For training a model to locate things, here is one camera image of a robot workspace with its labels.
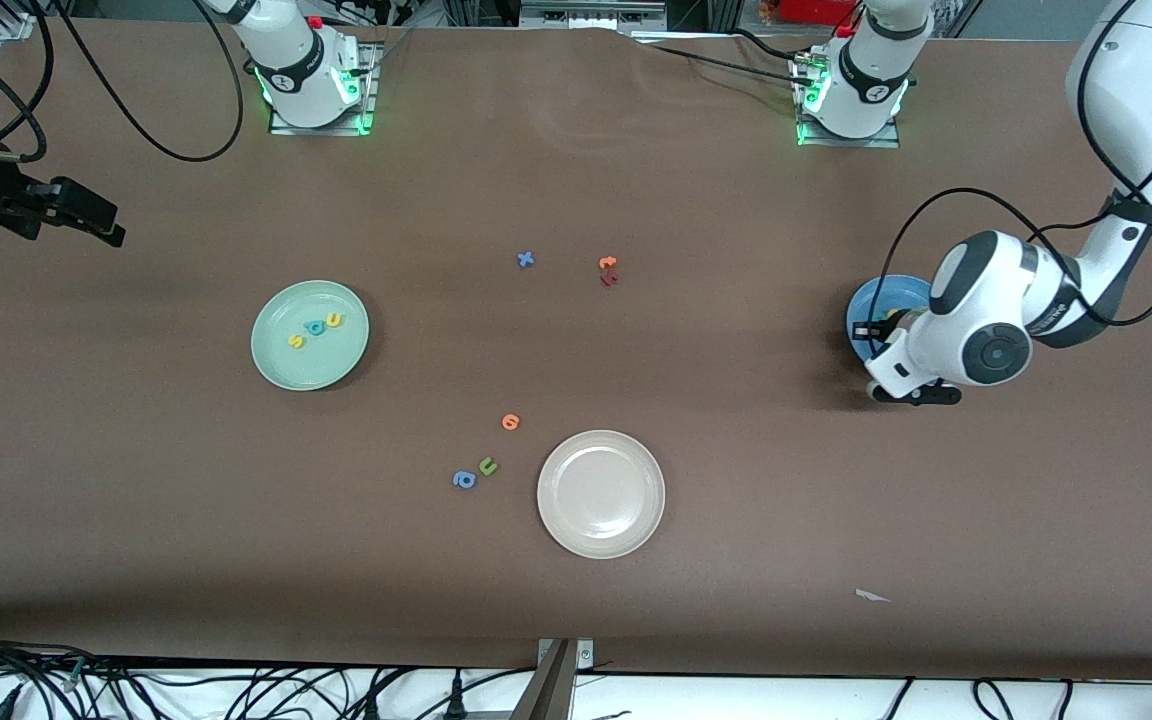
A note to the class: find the green foam letter u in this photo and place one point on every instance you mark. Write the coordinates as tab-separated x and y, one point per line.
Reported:
491	470

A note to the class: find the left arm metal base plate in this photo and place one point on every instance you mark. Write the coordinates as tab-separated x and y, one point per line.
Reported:
851	143

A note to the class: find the beige round plate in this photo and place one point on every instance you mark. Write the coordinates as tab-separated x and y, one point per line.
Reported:
601	494

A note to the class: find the white paper scrap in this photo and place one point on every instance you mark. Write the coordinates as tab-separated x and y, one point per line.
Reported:
871	596

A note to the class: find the blue foam letter a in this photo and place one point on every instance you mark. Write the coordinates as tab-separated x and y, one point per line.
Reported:
469	484

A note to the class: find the silver metal box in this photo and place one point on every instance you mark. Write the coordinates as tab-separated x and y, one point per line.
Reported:
591	15

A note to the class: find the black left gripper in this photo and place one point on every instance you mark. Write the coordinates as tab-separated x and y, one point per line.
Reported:
889	325

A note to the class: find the aluminium frame rail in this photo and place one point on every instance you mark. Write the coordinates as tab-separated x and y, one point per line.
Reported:
11	28

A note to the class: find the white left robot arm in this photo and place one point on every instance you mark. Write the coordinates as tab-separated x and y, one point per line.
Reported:
986	280

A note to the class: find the grey metal beam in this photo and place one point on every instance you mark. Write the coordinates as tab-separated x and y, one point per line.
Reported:
548	690

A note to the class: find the blue round plate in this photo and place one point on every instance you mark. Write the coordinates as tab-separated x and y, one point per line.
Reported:
876	295

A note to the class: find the silver metal table bracket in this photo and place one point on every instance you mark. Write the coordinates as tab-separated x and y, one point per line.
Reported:
584	652

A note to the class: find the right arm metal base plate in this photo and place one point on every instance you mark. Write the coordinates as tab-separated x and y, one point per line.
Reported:
369	80

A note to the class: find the red box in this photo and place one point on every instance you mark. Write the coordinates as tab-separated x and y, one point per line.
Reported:
816	10

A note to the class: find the black power plug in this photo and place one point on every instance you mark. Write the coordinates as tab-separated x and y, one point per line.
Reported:
456	697
371	707

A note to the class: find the light green round plate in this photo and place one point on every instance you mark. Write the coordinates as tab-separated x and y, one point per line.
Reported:
310	365

